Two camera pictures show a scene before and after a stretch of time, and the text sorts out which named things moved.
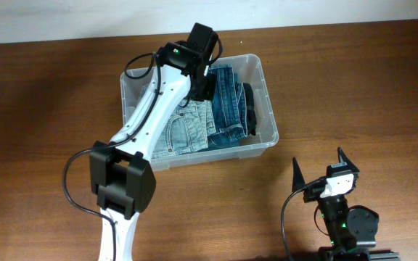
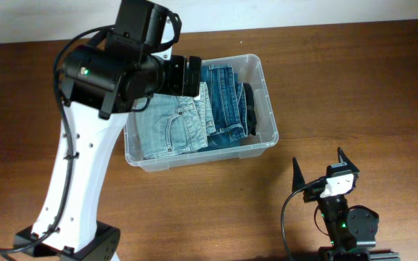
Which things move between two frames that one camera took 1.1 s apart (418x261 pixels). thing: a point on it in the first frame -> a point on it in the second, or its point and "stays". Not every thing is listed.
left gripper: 210,89 -> 179,86
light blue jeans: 187,130 stays
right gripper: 297,182 stays
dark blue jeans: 229,109 stays
